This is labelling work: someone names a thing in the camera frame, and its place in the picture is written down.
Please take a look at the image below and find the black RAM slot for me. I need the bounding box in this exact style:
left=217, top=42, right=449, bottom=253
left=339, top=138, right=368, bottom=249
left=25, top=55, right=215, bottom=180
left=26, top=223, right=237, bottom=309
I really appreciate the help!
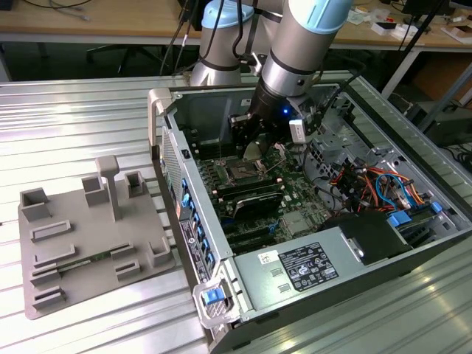
left=196, top=145, right=237, bottom=155
left=218, top=182, right=282, bottom=198
left=194, top=139, right=235, bottom=150
left=198, top=150, right=240, bottom=160
left=216, top=178, right=280, bottom=193

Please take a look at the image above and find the blue wire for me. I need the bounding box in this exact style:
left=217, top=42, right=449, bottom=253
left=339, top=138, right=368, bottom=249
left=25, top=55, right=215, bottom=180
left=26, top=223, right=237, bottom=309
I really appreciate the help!
left=375, top=172, right=411, bottom=204

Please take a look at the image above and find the open PC case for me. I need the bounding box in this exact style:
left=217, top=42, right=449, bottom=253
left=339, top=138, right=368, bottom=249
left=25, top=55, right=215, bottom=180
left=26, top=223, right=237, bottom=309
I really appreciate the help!
left=147, top=69, right=472, bottom=354

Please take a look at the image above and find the black computer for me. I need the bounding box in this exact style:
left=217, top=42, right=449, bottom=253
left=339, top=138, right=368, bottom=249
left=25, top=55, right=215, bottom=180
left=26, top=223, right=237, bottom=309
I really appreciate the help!
left=420, top=99, right=472, bottom=147

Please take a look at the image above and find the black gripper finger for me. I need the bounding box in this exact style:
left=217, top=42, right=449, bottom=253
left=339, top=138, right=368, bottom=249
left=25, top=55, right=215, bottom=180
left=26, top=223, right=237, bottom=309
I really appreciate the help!
left=257, top=125, right=288, bottom=158
left=227, top=113, right=259, bottom=160

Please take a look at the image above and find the perforated metal drive cage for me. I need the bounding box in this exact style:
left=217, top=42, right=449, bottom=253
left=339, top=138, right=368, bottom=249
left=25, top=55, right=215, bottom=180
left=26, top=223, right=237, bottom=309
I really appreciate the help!
left=304, top=112, right=369, bottom=178

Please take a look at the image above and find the green motherboard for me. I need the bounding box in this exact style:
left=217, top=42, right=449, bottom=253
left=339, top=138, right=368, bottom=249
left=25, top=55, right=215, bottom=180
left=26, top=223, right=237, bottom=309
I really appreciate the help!
left=195, top=139, right=333, bottom=255

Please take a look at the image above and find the black camera cable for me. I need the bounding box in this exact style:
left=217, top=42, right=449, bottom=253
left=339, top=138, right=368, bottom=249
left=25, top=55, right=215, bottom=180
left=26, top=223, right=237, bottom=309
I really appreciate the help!
left=313, top=60, right=368, bottom=125

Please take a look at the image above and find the grey parts rack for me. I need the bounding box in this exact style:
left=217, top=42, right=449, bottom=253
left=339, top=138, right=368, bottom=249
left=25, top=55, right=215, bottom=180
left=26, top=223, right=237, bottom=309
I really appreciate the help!
left=17, top=154, right=177, bottom=321

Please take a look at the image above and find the grey cable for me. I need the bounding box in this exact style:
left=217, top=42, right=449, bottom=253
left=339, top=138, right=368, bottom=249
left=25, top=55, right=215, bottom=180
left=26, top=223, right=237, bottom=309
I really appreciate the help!
left=47, top=0, right=91, bottom=22

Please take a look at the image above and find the red wire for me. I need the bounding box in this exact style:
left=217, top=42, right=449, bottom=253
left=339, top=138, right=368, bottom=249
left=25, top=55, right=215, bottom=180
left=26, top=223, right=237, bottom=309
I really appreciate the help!
left=330, top=168, right=370, bottom=185

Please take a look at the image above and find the CPU socket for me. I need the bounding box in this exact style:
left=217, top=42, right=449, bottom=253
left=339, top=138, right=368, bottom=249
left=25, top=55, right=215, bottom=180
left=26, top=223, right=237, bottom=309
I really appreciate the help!
left=215, top=156, right=274, bottom=187

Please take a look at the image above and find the black graphics card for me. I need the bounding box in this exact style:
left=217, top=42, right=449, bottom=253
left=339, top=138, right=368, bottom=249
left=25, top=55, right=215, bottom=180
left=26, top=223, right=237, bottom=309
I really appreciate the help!
left=231, top=190, right=285, bottom=221

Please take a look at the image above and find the black plastic air shroud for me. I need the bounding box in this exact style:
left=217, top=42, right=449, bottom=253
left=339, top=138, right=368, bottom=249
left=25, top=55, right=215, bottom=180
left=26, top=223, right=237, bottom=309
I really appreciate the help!
left=317, top=212, right=413, bottom=267

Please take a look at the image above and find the black office chair base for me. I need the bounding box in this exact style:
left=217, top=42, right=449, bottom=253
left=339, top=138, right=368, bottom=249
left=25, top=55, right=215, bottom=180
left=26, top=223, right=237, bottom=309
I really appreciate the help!
left=86, top=44, right=170, bottom=77

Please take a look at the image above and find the wooden desk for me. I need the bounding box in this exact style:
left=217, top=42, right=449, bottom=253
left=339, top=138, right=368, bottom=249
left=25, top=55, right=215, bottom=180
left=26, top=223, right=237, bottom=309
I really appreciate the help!
left=0, top=0, right=472, bottom=52

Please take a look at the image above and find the silver chipset heat sink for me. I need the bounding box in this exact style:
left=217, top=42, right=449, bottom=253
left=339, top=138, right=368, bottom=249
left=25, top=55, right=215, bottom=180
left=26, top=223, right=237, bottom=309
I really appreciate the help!
left=282, top=211, right=310, bottom=237

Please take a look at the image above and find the grey case handle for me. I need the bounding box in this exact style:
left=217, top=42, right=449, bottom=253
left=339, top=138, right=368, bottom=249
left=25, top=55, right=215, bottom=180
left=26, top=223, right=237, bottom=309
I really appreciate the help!
left=147, top=88, right=174, bottom=148
left=192, top=277, right=241, bottom=330

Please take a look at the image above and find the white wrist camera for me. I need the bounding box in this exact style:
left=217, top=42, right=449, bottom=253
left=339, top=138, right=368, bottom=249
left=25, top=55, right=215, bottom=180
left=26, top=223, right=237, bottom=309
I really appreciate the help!
left=288, top=117, right=308, bottom=144

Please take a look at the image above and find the blue case latch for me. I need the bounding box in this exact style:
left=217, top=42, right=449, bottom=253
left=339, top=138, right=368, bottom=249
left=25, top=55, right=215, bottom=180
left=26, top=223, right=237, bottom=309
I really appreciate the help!
left=201, top=288, right=225, bottom=306

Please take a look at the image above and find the brown cardboard piece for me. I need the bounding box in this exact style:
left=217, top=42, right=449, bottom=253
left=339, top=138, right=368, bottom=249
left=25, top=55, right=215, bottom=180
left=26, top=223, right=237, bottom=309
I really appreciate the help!
left=440, top=24, right=472, bottom=44

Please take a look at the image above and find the white box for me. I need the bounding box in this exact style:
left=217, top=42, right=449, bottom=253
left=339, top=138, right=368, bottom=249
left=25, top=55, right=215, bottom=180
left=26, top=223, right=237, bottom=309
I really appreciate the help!
left=371, top=21, right=399, bottom=37

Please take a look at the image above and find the green RAM stick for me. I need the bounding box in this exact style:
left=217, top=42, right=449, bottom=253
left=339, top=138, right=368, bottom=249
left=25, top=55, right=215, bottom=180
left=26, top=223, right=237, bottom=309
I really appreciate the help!
left=57, top=249, right=114, bottom=274

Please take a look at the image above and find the black expansion slot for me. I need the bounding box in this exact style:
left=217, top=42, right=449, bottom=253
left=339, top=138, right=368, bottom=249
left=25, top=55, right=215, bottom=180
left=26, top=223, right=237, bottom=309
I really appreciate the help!
left=227, top=235, right=277, bottom=254
left=223, top=220, right=276, bottom=237

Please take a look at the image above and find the grey power supply unit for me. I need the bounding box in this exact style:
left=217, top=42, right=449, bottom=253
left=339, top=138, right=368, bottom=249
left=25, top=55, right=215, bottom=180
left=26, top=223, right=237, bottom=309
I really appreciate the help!
left=233, top=226, right=368, bottom=313

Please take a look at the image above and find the orange wire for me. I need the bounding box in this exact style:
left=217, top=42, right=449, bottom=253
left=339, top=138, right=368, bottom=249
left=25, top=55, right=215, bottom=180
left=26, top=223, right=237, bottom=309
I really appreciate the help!
left=401, top=182, right=433, bottom=206

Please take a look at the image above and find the silver CPU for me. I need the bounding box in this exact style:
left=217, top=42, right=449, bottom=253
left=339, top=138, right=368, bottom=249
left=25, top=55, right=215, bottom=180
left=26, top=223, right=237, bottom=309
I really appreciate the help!
left=244, top=139, right=267, bottom=162

